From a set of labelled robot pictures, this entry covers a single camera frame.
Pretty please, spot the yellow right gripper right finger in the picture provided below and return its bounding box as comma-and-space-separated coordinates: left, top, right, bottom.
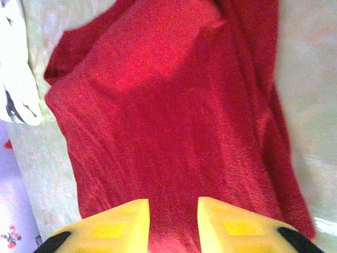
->
197, 196, 325, 253

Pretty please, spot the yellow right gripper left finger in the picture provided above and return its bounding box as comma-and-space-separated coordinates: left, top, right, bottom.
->
32, 199, 151, 253

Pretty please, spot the red t-shirt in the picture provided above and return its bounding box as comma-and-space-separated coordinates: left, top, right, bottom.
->
43, 0, 317, 253

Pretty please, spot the white folded t-shirt black print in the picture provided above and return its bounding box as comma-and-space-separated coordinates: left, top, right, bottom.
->
0, 0, 43, 127

